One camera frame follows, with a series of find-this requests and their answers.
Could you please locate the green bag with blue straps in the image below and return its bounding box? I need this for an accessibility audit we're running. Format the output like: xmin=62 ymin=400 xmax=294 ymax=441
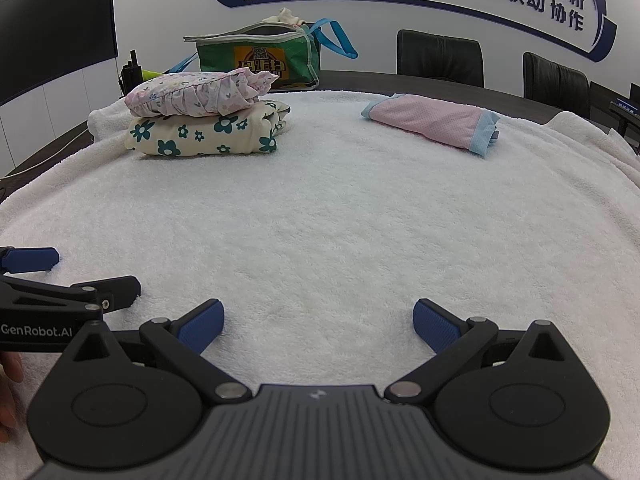
xmin=167 ymin=17 xmax=359 ymax=94

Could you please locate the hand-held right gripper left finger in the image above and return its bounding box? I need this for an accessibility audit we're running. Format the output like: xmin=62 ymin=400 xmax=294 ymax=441
xmin=60 ymin=298 xmax=252 ymax=404

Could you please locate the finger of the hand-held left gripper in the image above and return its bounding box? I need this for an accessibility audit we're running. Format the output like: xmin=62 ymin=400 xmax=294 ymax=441
xmin=0 ymin=275 xmax=142 ymax=317
xmin=0 ymin=246 xmax=61 ymax=275

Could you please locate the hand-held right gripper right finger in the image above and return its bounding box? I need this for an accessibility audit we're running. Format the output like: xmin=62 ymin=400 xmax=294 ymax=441
xmin=384 ymin=298 xmax=576 ymax=405

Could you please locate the large black wall screen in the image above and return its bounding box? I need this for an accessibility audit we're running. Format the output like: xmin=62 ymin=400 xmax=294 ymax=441
xmin=0 ymin=0 xmax=119 ymax=107

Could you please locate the folded pink floral garment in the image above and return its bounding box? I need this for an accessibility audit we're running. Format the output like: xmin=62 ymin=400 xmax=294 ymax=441
xmin=123 ymin=69 xmax=280 ymax=119

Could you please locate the white fluffy towel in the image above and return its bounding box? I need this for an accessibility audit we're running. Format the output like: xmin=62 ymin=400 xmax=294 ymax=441
xmin=0 ymin=89 xmax=640 ymax=480

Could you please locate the black desk equipment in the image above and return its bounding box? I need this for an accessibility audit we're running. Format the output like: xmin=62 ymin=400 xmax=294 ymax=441
xmin=607 ymin=85 xmax=640 ymax=156

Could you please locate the folded cream teal-flower garment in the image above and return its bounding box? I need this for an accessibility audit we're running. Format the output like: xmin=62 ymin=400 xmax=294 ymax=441
xmin=124 ymin=100 xmax=292 ymax=160

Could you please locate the cream cloth in bag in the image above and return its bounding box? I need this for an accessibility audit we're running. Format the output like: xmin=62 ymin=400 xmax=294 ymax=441
xmin=265 ymin=8 xmax=309 ymax=29

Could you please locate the person's left hand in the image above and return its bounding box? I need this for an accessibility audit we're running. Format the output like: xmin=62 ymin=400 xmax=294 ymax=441
xmin=0 ymin=352 xmax=24 ymax=444

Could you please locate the black office chair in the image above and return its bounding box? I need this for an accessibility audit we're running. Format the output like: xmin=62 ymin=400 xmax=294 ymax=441
xmin=522 ymin=51 xmax=591 ymax=114
xmin=396 ymin=29 xmax=485 ymax=89

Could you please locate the pink and blue mesh garment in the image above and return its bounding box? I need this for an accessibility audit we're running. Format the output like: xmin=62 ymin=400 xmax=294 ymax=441
xmin=360 ymin=94 xmax=501 ymax=159

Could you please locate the blue wall lettering sign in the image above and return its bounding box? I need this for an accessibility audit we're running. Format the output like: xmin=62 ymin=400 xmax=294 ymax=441
xmin=199 ymin=0 xmax=624 ymax=64

